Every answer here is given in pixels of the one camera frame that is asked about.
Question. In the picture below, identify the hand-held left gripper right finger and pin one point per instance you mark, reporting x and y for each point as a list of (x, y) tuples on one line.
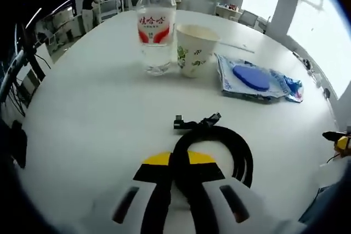
[(208, 204)]

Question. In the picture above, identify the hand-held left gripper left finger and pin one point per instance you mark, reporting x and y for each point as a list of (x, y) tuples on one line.
[(156, 204)]

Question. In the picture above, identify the blue tissue packet item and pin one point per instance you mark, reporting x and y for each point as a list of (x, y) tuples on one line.
[(294, 88)]

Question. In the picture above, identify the clear package with blue pad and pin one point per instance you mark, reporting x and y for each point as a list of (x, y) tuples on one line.
[(252, 76)]

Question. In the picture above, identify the printed paper cup item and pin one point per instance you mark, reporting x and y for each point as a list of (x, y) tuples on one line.
[(192, 61)]

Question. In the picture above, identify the clear water bottle item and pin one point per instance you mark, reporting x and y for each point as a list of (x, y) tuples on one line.
[(156, 25)]

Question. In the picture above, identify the person's white coat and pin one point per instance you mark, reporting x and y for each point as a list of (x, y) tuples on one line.
[(334, 173)]

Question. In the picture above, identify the person's blue jeans leg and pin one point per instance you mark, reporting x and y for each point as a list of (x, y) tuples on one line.
[(321, 204)]

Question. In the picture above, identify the white table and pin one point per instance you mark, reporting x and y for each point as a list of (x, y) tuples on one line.
[(96, 108)]

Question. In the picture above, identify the dark chair back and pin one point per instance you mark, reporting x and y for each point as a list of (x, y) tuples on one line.
[(19, 143)]

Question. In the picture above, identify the grey office chair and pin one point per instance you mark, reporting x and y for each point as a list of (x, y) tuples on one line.
[(109, 9), (248, 17)]

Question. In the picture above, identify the black tripod stand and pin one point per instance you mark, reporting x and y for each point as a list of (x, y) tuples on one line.
[(31, 53)]

